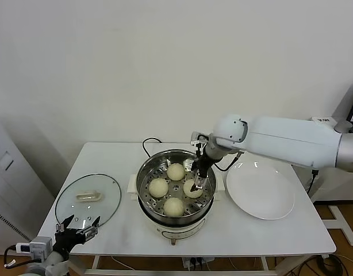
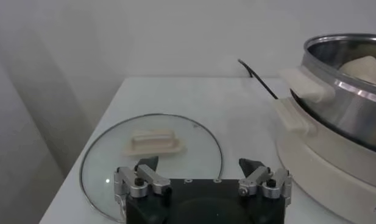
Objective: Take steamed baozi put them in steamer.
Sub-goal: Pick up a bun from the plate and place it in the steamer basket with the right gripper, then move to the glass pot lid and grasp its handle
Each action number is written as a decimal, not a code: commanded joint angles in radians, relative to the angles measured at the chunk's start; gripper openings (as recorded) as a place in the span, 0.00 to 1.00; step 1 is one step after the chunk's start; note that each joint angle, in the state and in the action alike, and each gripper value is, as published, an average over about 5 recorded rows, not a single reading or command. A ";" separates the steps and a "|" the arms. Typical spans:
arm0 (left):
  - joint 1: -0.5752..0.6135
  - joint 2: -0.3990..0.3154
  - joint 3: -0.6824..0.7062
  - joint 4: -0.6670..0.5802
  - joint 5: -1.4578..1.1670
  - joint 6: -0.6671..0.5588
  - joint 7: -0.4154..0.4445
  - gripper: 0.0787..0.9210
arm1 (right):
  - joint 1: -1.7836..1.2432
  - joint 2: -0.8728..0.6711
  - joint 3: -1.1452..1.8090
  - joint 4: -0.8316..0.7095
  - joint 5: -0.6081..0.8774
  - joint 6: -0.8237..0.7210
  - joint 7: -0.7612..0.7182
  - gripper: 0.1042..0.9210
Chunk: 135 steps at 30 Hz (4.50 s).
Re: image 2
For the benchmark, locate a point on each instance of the white steamed baozi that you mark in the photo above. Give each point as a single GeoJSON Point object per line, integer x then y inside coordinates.
{"type": "Point", "coordinates": [363, 68]}

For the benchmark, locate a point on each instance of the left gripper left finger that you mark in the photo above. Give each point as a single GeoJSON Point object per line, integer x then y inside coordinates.
{"type": "Point", "coordinates": [145, 179]}

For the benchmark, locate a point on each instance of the white electric cooker base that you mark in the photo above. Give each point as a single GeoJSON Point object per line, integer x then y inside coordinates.
{"type": "Point", "coordinates": [312, 161]}

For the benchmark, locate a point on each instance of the round glass pot lid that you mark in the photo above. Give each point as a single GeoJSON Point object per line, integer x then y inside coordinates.
{"type": "Point", "coordinates": [187, 146]}

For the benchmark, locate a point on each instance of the white rectangular table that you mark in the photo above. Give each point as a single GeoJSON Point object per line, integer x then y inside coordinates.
{"type": "Point", "coordinates": [206, 97]}

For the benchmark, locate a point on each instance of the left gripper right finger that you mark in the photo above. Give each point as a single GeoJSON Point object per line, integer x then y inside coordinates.
{"type": "Point", "coordinates": [261, 179]}

